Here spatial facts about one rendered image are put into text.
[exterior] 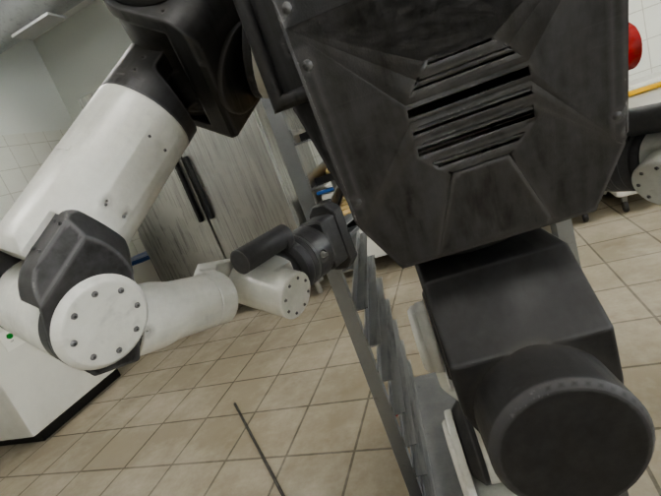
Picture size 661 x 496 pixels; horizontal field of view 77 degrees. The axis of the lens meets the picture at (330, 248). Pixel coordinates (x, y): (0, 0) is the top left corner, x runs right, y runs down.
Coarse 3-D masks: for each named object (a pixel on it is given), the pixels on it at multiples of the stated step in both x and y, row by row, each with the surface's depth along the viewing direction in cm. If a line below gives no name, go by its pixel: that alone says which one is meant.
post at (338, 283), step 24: (288, 144) 79; (288, 168) 80; (312, 192) 82; (336, 288) 86; (360, 336) 89; (360, 360) 91; (384, 384) 95; (384, 408) 94; (408, 456) 97; (408, 480) 99
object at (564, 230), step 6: (558, 222) 79; (564, 222) 79; (570, 222) 79; (552, 228) 81; (558, 228) 79; (564, 228) 79; (570, 228) 79; (558, 234) 80; (564, 234) 79; (570, 234) 79; (564, 240) 80; (570, 240) 80; (570, 246) 80; (576, 246) 80; (576, 252) 80; (576, 258) 80; (624, 492) 95
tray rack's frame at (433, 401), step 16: (416, 384) 159; (432, 384) 155; (432, 400) 147; (448, 400) 144; (432, 416) 139; (432, 432) 133; (432, 448) 127; (448, 448) 125; (432, 464) 121; (448, 464) 119; (448, 480) 114
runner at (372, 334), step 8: (368, 256) 150; (368, 264) 142; (368, 272) 134; (368, 280) 127; (376, 280) 125; (368, 288) 121; (376, 288) 119; (368, 296) 115; (376, 296) 114; (368, 304) 110; (376, 304) 109; (368, 312) 105; (376, 312) 104; (368, 320) 100; (376, 320) 100; (368, 328) 96; (376, 328) 96; (368, 336) 92; (376, 336) 93; (368, 344) 89; (376, 344) 89
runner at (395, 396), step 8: (392, 328) 132; (392, 336) 127; (392, 344) 122; (392, 352) 118; (392, 360) 115; (392, 368) 111; (392, 384) 105; (400, 384) 103; (392, 392) 102; (400, 392) 101; (392, 400) 99; (400, 400) 98; (392, 408) 94; (400, 408) 95
